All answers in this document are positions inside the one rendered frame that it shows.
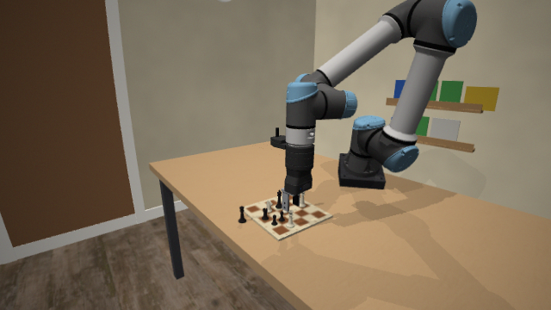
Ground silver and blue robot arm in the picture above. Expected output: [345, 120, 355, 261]
[286, 0, 477, 177]

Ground brown and cream chessboard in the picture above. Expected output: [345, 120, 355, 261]
[244, 195, 333, 241]

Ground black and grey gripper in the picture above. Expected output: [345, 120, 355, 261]
[270, 127, 315, 212]

